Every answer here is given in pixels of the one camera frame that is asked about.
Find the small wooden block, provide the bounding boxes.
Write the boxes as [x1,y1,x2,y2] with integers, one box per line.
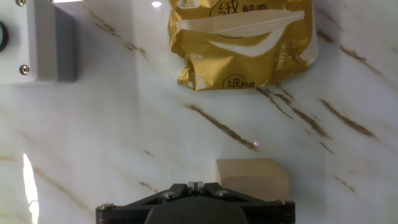
[215,157,290,202]

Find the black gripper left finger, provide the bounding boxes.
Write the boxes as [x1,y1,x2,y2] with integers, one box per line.
[95,181,197,224]

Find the green push button box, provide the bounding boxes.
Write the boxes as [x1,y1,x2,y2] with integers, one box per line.
[0,0,78,85]

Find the white marble pattern sheet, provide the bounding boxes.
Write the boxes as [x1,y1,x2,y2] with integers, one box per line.
[0,0,398,224]

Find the gold tissue pack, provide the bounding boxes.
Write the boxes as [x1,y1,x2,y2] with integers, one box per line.
[167,0,320,92]

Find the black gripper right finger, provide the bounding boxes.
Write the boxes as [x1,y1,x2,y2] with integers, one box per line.
[196,181,296,224]

